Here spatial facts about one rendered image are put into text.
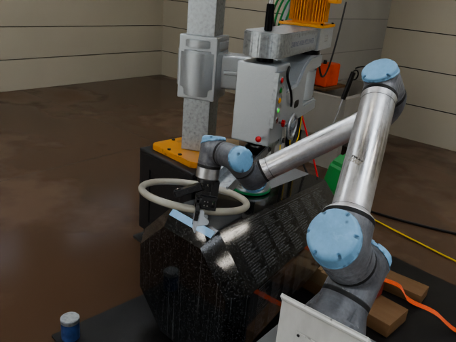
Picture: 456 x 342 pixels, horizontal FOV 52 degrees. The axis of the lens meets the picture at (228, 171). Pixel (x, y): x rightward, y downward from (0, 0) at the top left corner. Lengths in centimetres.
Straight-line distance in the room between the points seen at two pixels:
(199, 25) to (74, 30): 589
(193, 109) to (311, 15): 97
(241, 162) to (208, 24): 158
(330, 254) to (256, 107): 132
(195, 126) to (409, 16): 459
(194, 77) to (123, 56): 649
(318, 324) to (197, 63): 208
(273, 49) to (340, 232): 130
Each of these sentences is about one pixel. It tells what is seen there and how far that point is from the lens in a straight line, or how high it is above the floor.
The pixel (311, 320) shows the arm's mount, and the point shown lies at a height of 104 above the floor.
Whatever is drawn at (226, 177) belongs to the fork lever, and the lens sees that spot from 239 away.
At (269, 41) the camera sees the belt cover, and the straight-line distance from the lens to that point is 237.
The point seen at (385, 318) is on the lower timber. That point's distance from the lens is 309.
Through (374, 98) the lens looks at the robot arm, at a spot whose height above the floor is 158.
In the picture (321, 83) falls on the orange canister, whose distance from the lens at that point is 564.
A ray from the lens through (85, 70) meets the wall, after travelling 908.
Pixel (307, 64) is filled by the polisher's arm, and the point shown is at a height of 148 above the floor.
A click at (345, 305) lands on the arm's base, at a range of 141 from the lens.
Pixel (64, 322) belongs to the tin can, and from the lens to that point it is 276.
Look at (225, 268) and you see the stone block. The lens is 223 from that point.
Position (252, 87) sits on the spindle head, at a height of 140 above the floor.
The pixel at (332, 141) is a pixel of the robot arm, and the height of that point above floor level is 138.
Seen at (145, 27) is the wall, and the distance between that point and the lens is 981.
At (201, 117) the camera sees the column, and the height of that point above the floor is 103.
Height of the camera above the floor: 188
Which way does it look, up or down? 22 degrees down
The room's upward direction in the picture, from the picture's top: 5 degrees clockwise
